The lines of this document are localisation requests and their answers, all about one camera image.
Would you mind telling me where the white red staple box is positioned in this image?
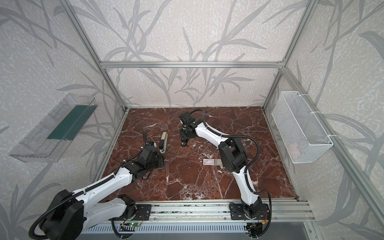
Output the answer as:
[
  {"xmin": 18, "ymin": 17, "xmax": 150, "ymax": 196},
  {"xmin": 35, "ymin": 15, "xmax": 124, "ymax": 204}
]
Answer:
[{"xmin": 203, "ymin": 159, "xmax": 223, "ymax": 166}]

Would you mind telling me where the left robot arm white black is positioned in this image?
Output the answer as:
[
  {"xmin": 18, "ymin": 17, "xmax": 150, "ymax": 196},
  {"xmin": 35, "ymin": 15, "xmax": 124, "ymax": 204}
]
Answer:
[{"xmin": 29, "ymin": 145, "xmax": 165, "ymax": 240}]

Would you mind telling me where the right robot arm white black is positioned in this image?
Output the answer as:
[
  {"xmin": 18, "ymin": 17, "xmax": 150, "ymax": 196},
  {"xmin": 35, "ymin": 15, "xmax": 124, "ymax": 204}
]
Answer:
[{"xmin": 180, "ymin": 111, "xmax": 263, "ymax": 219}]

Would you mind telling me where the aluminium rear cross bar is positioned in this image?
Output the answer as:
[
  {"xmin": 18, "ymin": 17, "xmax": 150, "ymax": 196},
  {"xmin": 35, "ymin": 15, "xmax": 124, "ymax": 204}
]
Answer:
[{"xmin": 100, "ymin": 61, "xmax": 283, "ymax": 69}]

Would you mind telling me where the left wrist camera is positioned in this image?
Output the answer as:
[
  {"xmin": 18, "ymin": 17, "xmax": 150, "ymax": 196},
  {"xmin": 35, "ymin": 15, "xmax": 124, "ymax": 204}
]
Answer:
[{"xmin": 146, "ymin": 141, "xmax": 157, "ymax": 148}]

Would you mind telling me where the clear plastic wall bin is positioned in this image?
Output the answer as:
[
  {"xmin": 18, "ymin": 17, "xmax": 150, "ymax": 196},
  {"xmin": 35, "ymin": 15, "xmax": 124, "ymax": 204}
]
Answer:
[{"xmin": 9, "ymin": 94, "xmax": 98, "ymax": 163}]

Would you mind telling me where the white wire mesh basket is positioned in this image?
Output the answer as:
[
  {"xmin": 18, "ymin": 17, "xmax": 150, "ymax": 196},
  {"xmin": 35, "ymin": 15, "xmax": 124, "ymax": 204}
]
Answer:
[{"xmin": 272, "ymin": 91, "xmax": 334, "ymax": 164}]

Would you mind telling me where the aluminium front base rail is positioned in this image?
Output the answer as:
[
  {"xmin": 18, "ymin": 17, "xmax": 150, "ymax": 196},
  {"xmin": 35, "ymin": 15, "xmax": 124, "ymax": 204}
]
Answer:
[{"xmin": 89, "ymin": 200, "xmax": 316, "ymax": 225}]

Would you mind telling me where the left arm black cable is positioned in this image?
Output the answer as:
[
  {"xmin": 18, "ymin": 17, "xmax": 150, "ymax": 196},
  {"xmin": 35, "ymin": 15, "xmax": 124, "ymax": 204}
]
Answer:
[{"xmin": 28, "ymin": 130, "xmax": 148, "ymax": 240}]

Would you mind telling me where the aluminium frame post left rear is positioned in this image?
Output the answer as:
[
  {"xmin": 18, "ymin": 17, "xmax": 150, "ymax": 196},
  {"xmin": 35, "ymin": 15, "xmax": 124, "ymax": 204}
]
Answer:
[{"xmin": 59, "ymin": 0, "xmax": 127, "ymax": 112}]

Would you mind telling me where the aluminium frame post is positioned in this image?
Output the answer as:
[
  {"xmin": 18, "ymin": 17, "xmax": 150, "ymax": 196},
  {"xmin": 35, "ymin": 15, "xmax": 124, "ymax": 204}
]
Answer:
[
  {"xmin": 59, "ymin": 0, "xmax": 127, "ymax": 112},
  {"xmin": 262, "ymin": 0, "xmax": 319, "ymax": 112}
]

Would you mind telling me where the aluminium frame post right rear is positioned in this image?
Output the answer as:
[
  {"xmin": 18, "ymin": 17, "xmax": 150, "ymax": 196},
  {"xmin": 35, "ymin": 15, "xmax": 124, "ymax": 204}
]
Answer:
[{"xmin": 262, "ymin": 0, "xmax": 319, "ymax": 112}]

